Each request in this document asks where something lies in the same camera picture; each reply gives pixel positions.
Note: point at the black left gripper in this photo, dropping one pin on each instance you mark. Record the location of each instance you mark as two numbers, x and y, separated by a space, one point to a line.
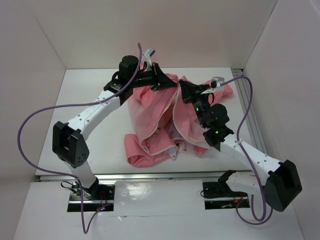
159 80

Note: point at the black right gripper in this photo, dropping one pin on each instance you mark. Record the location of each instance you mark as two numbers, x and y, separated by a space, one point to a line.
190 92

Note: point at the pink zip-up jacket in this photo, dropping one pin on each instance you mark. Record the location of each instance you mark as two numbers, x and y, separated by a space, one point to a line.
163 126

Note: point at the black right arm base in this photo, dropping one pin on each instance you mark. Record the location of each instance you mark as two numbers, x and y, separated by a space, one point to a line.
217 195

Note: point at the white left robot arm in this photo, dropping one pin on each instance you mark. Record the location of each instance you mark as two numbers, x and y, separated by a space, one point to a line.
69 139

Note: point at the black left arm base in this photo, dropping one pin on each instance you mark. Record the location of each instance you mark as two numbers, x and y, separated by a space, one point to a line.
101 199

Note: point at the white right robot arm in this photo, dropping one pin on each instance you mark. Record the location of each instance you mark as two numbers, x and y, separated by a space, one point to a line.
277 181

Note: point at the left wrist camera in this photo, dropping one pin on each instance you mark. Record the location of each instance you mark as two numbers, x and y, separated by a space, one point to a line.
147 56

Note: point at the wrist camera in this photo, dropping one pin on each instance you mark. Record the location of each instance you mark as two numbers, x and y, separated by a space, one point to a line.
216 86
147 56

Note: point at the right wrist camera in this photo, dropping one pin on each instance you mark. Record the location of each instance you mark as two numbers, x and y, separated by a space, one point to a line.
216 86

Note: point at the aluminium right side rail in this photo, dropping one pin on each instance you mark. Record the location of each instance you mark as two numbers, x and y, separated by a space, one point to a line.
244 91

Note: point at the aluminium rail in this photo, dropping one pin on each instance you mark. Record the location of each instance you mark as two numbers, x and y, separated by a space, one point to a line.
160 176
244 91

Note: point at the aluminium front rail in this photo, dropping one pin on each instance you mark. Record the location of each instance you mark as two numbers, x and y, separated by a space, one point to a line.
160 176

